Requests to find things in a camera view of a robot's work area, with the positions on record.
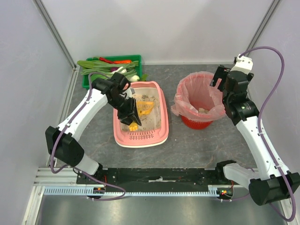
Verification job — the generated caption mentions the yellow litter scoop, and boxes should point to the yellow litter scoop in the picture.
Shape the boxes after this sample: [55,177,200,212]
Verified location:
[128,101,155,131]

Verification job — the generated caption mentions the green leafy vegetables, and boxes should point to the green leafy vegetables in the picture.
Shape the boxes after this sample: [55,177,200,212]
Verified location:
[77,58,148,89]

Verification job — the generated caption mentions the aluminium frame rail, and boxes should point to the aluminium frame rail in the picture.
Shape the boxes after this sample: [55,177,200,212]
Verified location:
[34,68,79,187]

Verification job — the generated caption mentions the red chili pepper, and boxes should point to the red chili pepper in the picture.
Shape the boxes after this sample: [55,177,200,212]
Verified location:
[99,57,115,64]

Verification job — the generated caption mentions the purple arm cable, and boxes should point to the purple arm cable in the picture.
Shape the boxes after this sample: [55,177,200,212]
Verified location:
[49,72,127,202]
[217,46,297,222]

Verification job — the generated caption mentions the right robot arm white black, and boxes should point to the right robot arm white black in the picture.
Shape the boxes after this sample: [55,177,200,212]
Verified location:
[210,65,300,206]

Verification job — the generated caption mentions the red trash bin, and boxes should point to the red trash bin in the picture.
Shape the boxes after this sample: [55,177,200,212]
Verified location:
[181,116,213,130]

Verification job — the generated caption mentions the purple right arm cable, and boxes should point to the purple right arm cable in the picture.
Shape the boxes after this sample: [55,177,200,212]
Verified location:
[217,46,297,222]

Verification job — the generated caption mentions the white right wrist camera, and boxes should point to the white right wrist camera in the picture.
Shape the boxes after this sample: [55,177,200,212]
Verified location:
[230,54,253,75]

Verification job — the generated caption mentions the clumped litter lump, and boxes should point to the clumped litter lump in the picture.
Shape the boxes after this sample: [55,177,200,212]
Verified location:
[198,107,210,114]

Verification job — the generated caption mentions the white radish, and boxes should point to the white radish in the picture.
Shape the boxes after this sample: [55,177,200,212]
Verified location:
[115,67,127,77]

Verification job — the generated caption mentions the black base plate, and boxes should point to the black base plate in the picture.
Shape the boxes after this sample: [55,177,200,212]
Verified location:
[76,167,243,188]

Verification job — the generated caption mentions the cat litter pellets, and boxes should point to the cat litter pellets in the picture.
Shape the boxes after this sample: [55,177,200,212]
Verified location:
[133,94,161,132]

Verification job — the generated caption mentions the blue-white cable duct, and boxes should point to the blue-white cable duct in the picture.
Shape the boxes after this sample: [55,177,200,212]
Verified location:
[44,186,219,197]

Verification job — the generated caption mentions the pink litter box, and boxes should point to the pink litter box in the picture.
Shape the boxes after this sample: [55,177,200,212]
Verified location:
[113,82,169,148]

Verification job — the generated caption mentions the green plastic crate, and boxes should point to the green plastic crate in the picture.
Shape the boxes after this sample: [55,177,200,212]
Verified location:
[87,55,142,90]

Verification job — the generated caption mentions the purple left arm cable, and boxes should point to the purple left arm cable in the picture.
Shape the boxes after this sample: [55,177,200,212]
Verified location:
[49,72,127,202]

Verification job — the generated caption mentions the pink plastic bin liner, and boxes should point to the pink plastic bin liner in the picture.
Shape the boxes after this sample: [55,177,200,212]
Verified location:
[171,71,225,122]

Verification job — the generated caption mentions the orange carrot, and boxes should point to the orange carrot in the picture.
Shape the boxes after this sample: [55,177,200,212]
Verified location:
[114,60,132,64]

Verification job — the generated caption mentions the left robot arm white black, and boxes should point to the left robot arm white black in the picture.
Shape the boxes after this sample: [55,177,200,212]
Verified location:
[45,72,141,175]

